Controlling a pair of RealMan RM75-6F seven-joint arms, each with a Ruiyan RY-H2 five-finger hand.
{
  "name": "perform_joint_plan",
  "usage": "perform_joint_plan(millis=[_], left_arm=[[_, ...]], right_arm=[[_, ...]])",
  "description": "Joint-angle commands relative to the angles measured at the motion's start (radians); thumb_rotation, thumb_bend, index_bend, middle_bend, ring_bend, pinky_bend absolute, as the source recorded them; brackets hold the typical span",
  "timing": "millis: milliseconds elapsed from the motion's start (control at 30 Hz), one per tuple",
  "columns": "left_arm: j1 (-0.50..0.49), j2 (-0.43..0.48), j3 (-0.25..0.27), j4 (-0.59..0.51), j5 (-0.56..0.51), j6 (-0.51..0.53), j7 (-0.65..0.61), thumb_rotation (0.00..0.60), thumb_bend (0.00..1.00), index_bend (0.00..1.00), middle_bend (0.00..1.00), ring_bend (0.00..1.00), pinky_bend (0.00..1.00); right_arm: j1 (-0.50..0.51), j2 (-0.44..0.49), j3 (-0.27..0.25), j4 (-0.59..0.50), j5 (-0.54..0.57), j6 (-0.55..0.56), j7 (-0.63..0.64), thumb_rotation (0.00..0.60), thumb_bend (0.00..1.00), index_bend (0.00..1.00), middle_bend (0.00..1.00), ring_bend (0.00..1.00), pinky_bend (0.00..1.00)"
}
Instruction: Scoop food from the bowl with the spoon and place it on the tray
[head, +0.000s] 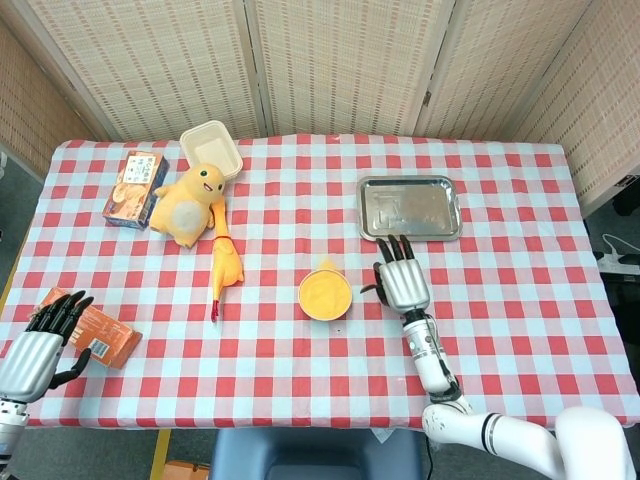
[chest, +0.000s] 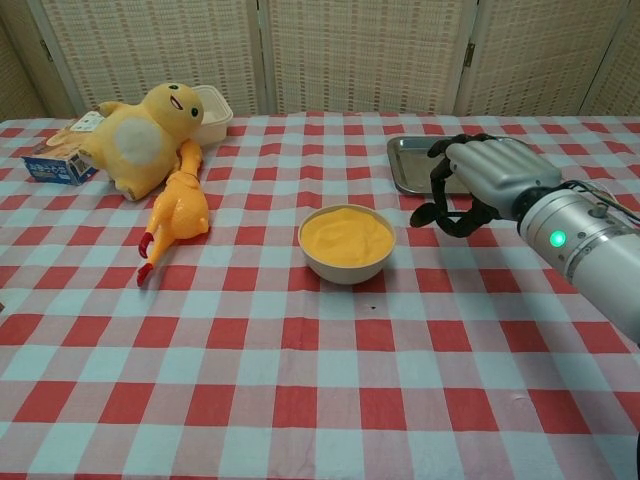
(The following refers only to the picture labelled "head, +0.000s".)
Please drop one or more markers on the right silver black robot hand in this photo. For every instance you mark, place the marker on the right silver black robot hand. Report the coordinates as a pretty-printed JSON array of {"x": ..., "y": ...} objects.
[{"x": 405, "y": 285}]

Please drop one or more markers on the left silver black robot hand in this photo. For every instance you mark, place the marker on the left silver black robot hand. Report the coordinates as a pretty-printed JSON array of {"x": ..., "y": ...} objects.
[{"x": 32, "y": 365}]

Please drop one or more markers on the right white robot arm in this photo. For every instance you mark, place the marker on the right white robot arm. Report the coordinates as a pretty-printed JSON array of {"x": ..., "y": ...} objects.
[{"x": 430, "y": 365}]

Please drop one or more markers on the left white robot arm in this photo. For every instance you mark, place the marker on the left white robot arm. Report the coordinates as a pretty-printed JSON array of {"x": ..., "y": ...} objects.
[{"x": 10, "y": 430}]

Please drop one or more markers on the yellow-orange powder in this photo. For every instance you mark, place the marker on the yellow-orange powder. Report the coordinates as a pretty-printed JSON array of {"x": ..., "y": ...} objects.
[{"x": 325, "y": 295}]

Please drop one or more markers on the cream round bowl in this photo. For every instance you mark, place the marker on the cream round bowl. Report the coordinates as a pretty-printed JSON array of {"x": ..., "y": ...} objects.
[{"x": 301, "y": 300}]

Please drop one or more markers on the stainless steel tray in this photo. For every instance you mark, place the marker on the stainless steel tray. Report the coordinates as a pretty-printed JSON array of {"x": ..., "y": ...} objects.
[{"x": 407, "y": 205}]

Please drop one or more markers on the flat orange carton box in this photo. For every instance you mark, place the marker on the flat orange carton box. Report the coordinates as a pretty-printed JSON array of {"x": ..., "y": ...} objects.
[{"x": 115, "y": 345}]

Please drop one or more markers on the red white checkered tablecloth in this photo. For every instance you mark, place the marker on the red white checkered tablecloth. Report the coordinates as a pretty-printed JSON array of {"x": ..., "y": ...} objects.
[{"x": 300, "y": 375}]

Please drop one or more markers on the yellow rubber chicken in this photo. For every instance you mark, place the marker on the yellow rubber chicken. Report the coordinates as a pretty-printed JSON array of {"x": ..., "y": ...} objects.
[{"x": 225, "y": 270}]

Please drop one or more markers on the small orange floor box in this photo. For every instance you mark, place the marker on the small orange floor box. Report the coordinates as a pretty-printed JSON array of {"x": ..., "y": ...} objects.
[{"x": 187, "y": 471}]

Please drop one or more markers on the blue chair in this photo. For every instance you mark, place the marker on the blue chair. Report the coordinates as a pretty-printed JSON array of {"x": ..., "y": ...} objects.
[{"x": 315, "y": 455}]

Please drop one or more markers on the orange blue biscuit box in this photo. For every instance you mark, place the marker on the orange blue biscuit box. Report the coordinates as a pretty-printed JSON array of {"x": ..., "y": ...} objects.
[{"x": 132, "y": 192}]

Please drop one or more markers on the yellow plush toy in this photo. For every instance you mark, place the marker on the yellow plush toy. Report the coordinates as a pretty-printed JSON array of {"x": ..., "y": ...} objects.
[{"x": 182, "y": 205}]

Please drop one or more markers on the black case by table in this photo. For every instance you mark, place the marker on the black case by table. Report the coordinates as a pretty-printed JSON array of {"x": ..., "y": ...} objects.
[{"x": 625, "y": 295}]

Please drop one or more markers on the woven folding screen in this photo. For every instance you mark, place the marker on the woven folding screen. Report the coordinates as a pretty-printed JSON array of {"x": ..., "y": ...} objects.
[{"x": 345, "y": 65}]

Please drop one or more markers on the black equipment by screen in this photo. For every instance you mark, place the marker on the black equipment by screen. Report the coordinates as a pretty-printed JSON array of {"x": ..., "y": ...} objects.
[{"x": 627, "y": 200}]

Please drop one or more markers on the beige takeaway container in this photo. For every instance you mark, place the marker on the beige takeaway container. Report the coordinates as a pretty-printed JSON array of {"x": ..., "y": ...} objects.
[{"x": 207, "y": 147}]

